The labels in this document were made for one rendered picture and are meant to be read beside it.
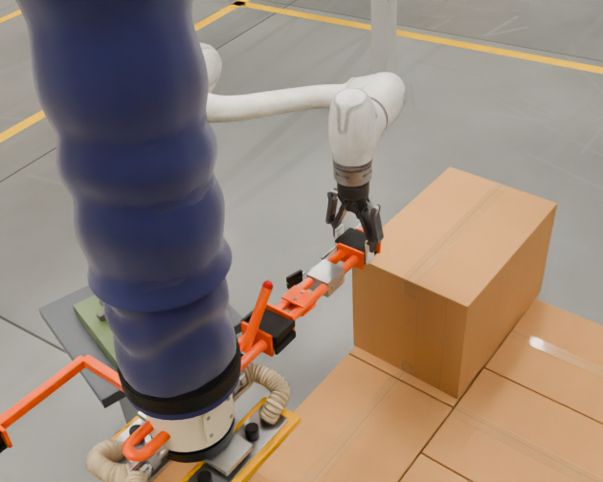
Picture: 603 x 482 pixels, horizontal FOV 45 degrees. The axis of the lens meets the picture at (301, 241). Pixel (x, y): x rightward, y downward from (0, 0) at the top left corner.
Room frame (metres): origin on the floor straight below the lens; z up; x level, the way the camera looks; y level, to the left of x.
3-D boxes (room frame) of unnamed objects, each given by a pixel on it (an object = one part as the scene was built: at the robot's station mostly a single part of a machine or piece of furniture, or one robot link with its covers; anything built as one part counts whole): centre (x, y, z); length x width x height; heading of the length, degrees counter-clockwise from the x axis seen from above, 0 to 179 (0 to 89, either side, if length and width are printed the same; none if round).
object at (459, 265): (1.80, -0.50, 0.74); 0.60 x 0.40 x 0.40; 138
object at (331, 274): (1.28, -0.05, 1.23); 0.07 x 0.07 x 0.04; 50
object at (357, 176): (1.38, -0.13, 1.47); 0.09 x 0.09 x 0.06
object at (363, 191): (1.38, -0.13, 1.39); 0.08 x 0.07 x 0.09; 50
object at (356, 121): (1.39, -0.14, 1.58); 0.13 x 0.11 x 0.16; 150
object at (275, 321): (1.12, 0.09, 1.24); 0.10 x 0.08 x 0.06; 50
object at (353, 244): (1.38, -0.14, 1.23); 0.08 x 0.07 x 0.05; 140
